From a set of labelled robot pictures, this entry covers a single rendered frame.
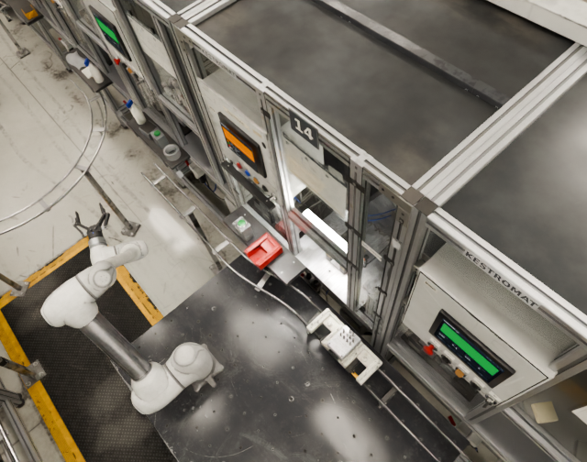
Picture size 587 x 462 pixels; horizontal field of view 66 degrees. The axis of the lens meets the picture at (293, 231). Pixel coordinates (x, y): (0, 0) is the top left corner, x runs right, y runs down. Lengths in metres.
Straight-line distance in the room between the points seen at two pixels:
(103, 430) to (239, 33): 2.56
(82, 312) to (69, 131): 3.00
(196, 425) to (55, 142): 3.19
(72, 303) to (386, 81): 1.45
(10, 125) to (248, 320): 3.49
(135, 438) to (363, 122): 2.51
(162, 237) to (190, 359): 1.67
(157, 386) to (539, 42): 2.01
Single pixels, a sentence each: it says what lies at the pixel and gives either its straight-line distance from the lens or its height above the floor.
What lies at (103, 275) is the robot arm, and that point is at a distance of 1.98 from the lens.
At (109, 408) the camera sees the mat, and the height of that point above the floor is 0.01.
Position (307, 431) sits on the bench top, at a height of 0.68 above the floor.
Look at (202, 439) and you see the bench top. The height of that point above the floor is 0.68.
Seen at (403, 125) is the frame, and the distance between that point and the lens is 1.36.
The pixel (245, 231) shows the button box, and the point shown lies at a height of 1.01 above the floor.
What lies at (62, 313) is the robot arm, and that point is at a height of 1.38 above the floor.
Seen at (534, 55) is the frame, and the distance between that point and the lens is 1.65.
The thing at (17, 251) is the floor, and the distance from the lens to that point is 4.24.
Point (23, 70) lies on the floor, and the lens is 5.81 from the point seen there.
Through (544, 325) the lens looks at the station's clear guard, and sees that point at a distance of 1.23.
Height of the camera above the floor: 3.00
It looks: 60 degrees down
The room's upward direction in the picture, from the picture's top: 10 degrees counter-clockwise
